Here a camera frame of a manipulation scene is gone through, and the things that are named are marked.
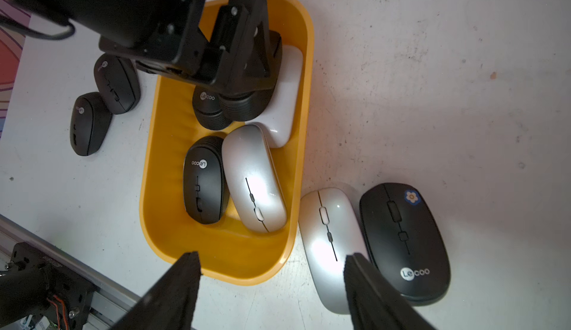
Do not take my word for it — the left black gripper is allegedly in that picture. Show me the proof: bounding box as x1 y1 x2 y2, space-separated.
97 0 283 99

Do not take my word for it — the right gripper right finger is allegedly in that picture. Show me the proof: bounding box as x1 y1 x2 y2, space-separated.
343 253 434 329

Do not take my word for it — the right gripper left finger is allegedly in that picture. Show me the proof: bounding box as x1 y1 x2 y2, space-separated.
111 252 202 329

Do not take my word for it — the black mouse with flower sticker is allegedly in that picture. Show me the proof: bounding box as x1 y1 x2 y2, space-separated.
359 183 451 306

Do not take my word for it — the white mouse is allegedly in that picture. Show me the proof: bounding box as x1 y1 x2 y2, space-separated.
251 45 303 148

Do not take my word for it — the yellow storage tray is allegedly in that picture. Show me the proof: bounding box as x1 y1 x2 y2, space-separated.
139 0 315 285

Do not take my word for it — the silver mouse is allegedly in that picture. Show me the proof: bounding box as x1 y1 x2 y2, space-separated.
222 125 287 233
298 188 368 315

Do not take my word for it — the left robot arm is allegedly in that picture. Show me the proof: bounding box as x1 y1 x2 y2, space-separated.
11 0 281 98

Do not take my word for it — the aluminium front rail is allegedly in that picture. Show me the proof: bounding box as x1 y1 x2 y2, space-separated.
1 216 141 329

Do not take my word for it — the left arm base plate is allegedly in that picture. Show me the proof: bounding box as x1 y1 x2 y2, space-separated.
1 242 96 329

